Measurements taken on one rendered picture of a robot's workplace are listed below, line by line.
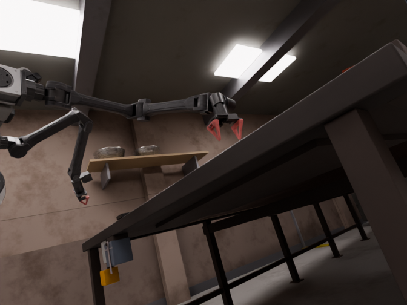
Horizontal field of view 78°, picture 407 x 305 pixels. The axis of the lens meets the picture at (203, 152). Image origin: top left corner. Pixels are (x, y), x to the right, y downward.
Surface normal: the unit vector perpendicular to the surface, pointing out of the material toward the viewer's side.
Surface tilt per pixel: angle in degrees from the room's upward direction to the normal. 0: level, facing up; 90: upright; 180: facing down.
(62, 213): 90
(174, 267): 90
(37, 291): 90
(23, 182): 90
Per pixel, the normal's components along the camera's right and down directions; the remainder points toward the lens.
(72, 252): 0.47, -0.40
